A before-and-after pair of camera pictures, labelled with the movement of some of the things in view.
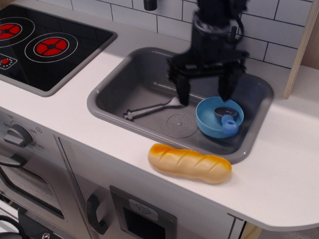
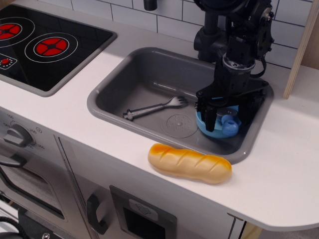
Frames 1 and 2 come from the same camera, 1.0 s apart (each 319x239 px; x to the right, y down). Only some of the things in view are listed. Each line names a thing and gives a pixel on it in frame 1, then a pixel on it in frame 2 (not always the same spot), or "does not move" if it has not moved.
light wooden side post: [302, 48] does not move
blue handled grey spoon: [230, 127] does not move
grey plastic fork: [173, 102] does not move
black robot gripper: [212, 52] to [234, 84]
